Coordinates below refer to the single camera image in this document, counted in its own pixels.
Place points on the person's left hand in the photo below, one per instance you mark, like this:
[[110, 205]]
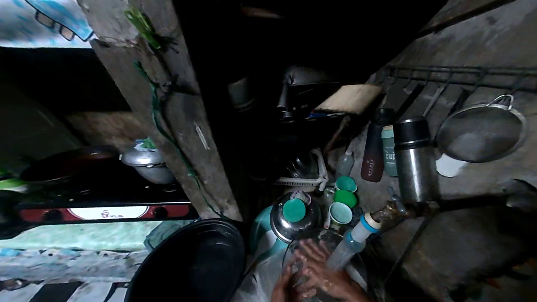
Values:
[[282, 287]]

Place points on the person's right hand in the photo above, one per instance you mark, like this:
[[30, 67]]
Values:
[[325, 277]]

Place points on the person's left fingers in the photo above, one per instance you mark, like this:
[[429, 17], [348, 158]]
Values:
[[287, 272]]

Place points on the person's right fingers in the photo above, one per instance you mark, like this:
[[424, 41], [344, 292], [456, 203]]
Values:
[[311, 252]]

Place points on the person's right forearm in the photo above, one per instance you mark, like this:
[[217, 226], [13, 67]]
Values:
[[357, 295]]

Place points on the wide clear basin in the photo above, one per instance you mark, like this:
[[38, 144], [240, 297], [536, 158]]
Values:
[[335, 238]]

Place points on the round shiny steel bowl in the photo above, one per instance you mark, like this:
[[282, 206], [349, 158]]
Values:
[[285, 226]]

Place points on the clear bottle faucet extension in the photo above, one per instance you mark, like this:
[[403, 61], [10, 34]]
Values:
[[352, 241]]

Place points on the teal green round cup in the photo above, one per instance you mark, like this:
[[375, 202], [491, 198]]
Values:
[[294, 210]]

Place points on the pale green cup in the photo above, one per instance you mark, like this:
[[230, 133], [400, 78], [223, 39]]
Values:
[[340, 214]]

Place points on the teal plastic pitcher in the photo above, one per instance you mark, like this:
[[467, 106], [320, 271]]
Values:
[[261, 230]]

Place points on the bright green cup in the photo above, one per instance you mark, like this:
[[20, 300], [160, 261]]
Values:
[[345, 199]]

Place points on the green white cup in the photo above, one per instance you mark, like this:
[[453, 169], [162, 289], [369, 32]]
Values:
[[345, 184]]

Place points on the white plastic rack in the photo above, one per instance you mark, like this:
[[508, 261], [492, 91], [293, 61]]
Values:
[[321, 176]]

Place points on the brass faucet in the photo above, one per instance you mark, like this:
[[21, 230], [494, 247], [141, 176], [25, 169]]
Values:
[[390, 210]]

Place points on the small clear plastic bottle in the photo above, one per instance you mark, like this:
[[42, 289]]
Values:
[[345, 164]]

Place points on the large black plastic basin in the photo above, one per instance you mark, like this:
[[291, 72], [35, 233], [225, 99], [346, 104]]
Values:
[[188, 262]]

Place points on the dark maroon tumbler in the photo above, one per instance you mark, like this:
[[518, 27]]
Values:
[[373, 151]]

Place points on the mint green printed tumbler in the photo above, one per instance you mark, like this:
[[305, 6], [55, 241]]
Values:
[[389, 153]]

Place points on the steel thermos with black lid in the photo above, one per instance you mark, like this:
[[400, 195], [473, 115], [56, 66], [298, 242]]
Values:
[[416, 167]]

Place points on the wooden cutting board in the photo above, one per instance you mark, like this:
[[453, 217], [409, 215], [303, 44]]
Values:
[[349, 99]]

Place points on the silver pot with lid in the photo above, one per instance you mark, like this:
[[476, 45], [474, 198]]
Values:
[[151, 167]]

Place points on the grey cylindrical container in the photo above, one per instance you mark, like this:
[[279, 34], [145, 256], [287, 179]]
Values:
[[241, 94]]

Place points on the mint green cloth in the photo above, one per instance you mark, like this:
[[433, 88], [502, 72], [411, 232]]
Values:
[[100, 235]]

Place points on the red black gas stove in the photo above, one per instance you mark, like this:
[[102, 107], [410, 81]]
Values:
[[105, 212]]

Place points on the hanging metal utensil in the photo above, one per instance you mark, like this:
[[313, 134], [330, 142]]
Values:
[[434, 100]]

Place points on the round metal mesh strainer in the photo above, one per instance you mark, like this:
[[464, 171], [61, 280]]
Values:
[[482, 132]]

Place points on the blue white patterned cloth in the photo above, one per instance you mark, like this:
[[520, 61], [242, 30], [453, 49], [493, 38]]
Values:
[[75, 266]]

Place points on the black white striped cloth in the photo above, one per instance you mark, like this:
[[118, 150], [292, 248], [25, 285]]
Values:
[[54, 292]]

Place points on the dark frying pan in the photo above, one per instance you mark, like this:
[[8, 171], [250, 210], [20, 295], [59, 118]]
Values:
[[71, 163]]

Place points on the green clothespin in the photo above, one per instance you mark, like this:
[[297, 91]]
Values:
[[144, 28]]

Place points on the blue white printed cloth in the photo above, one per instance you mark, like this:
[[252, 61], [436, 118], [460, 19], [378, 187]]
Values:
[[46, 23]]

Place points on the grey concrete post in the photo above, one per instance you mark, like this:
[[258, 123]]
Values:
[[168, 100]]

